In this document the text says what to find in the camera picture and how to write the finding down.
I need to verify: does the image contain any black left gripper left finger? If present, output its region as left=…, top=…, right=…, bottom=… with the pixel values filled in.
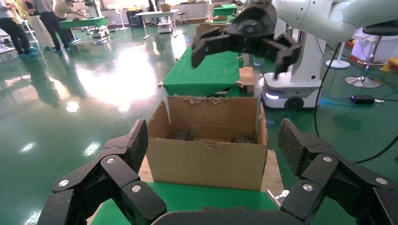
left=37, top=119, right=168, bottom=225

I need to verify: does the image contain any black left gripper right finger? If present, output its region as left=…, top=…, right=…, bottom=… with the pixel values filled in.
left=276, top=118, right=398, bottom=225

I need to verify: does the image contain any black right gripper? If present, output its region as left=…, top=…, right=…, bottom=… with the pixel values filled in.
left=190, top=1, right=302, bottom=81

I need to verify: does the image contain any cardboard box on floor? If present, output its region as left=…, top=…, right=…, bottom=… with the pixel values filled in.
left=196, top=22, right=229, bottom=35

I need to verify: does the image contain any large open cardboard carton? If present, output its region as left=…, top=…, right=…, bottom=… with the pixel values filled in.
left=145, top=95, right=268, bottom=192

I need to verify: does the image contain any brown wooden panel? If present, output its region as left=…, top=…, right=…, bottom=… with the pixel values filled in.
left=238, top=67, right=256, bottom=94

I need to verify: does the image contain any green covered table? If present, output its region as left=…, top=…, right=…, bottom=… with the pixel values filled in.
left=59, top=17, right=108, bottom=31
left=212, top=3, right=238, bottom=18

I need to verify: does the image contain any silver metal binder clip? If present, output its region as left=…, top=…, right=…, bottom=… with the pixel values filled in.
left=273, top=189, right=290, bottom=203

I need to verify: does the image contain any white robot column and base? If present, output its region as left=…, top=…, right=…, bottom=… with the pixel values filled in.
left=260, top=18, right=327, bottom=111

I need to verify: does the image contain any black power adapter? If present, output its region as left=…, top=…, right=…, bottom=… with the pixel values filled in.
left=350, top=95, right=376, bottom=105

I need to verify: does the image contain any white mobile cart unit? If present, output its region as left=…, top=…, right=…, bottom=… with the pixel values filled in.
left=156, top=16, right=175, bottom=34

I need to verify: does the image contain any white round base stand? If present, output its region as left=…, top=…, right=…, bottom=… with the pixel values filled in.
left=325, top=42, right=352, bottom=69

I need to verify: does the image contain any white table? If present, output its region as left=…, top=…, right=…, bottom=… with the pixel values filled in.
left=135, top=9, right=180, bottom=40

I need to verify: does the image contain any black stool chrome base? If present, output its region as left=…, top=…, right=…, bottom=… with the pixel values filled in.
left=345, top=21, right=398, bottom=89

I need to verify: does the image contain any dark storage bin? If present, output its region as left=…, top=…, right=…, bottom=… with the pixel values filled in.
left=127, top=9, right=144, bottom=28

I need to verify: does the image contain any yellow floor object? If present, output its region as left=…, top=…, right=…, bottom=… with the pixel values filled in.
left=381, top=57, right=398, bottom=73

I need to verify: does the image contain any white standing fan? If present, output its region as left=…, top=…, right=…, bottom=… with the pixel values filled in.
left=113, top=2, right=129, bottom=31

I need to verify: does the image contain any white cabinet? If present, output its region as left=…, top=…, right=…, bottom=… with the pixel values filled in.
left=351, top=28, right=398, bottom=63

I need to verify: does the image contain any person in light skirt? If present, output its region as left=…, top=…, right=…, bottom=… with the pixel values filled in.
left=23, top=0, right=56, bottom=50

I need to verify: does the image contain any person in grey shirt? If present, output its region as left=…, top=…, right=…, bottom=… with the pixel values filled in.
left=32, top=0, right=73, bottom=54

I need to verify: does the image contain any person in beige shirt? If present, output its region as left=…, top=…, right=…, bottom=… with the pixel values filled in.
left=53, top=0, right=88, bottom=44

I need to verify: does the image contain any person in dark trousers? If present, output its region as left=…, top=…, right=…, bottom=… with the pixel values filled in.
left=0, top=0, right=38, bottom=59

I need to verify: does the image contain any black hanging cable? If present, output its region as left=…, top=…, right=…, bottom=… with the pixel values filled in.
left=313, top=43, right=398, bottom=164

